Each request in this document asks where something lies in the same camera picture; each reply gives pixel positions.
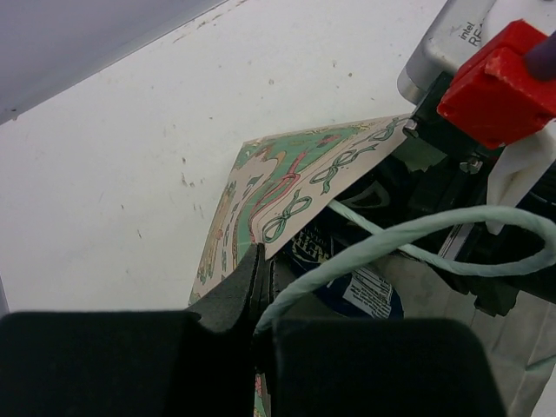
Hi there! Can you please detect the dark blue snack bag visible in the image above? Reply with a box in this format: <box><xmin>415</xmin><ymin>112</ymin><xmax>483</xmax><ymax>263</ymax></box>
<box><xmin>281</xmin><ymin>164</ymin><xmax>407</xmax><ymax>321</ymax></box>

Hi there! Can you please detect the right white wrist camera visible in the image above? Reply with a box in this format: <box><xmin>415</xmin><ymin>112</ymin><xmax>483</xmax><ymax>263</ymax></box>
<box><xmin>397</xmin><ymin>0</ymin><xmax>556</xmax><ymax>235</ymax></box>

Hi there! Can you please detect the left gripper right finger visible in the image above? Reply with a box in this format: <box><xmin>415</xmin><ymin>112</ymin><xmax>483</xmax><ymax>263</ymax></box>
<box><xmin>254</xmin><ymin>266</ymin><xmax>506</xmax><ymax>416</ymax></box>

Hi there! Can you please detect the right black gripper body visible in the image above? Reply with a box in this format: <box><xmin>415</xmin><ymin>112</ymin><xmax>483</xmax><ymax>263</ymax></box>
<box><xmin>373</xmin><ymin>147</ymin><xmax>556</xmax><ymax>318</ymax></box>

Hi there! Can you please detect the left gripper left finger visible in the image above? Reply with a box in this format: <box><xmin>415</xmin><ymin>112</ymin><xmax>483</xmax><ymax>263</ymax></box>
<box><xmin>1</xmin><ymin>245</ymin><xmax>261</xmax><ymax>416</ymax></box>

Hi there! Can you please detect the green paper gift bag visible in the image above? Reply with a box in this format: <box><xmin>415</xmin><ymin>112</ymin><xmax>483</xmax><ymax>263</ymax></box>
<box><xmin>190</xmin><ymin>115</ymin><xmax>555</xmax><ymax>416</ymax></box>

